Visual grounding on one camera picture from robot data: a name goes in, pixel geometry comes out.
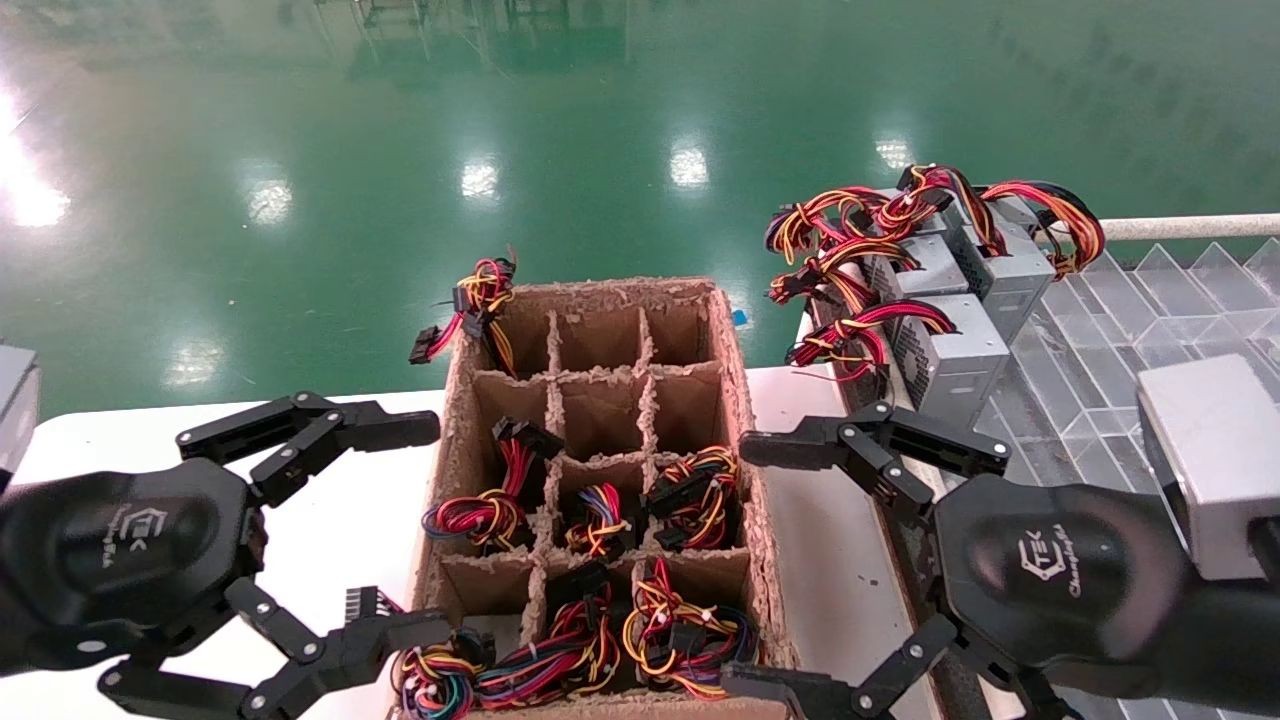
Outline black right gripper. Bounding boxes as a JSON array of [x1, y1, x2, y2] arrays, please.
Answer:
[[720, 400, 1201, 720]]

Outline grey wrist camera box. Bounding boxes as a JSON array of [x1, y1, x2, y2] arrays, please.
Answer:
[[0, 345, 41, 491], [1137, 353, 1280, 583]]

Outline white tube rail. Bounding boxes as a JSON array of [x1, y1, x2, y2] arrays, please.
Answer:
[[1095, 212, 1280, 243]]

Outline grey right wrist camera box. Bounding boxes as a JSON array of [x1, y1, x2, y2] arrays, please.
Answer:
[[1137, 353, 1280, 583]]

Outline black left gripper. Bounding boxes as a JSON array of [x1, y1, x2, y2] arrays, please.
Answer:
[[0, 392, 456, 720]]

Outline cardboard box with dividers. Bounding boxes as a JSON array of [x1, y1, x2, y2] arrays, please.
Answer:
[[395, 277, 801, 720]]

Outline mostly red power supply wires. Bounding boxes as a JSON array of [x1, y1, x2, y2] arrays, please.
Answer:
[[420, 415, 566, 556]]

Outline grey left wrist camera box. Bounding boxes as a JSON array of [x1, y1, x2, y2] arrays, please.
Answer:
[[0, 345, 41, 491]]

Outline clear plastic tray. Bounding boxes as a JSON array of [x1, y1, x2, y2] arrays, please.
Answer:
[[970, 238, 1280, 720]]

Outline multicolour power supply wire bundle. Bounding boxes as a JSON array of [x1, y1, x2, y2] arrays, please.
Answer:
[[563, 483, 638, 559], [478, 560, 623, 713], [345, 585, 493, 720], [622, 558, 763, 701], [643, 445, 743, 553]]

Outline grey power supply with wires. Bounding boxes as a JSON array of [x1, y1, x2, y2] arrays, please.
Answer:
[[945, 180, 1107, 346], [785, 293, 1013, 429], [895, 163, 1006, 259], [765, 185, 951, 251], [768, 235, 971, 306], [408, 250, 518, 379]]

